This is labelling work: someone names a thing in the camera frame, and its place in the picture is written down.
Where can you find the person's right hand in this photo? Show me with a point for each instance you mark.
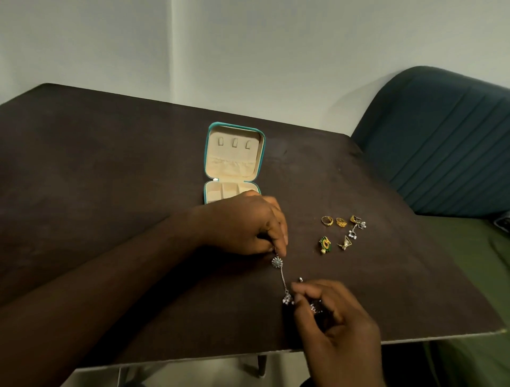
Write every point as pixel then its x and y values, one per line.
pixel 346 347

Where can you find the person's left hand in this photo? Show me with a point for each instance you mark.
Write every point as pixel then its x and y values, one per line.
pixel 239 223

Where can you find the teal jewelry box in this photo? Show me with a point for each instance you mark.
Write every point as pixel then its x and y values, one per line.
pixel 235 159

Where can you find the green and gold earring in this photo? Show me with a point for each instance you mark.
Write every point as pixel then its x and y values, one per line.
pixel 324 243

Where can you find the triangular gold earring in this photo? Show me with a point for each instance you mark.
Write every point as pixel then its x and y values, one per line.
pixel 344 245

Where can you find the silver pearl cluster earring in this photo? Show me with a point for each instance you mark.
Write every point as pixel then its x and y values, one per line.
pixel 352 234

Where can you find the person's left forearm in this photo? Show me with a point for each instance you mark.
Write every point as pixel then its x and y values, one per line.
pixel 79 303

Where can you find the dark table leg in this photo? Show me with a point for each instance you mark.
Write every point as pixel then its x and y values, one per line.
pixel 262 364

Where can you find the green fabric cover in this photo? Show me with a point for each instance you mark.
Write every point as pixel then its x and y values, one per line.
pixel 478 259

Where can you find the small black object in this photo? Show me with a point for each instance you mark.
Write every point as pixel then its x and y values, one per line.
pixel 503 221

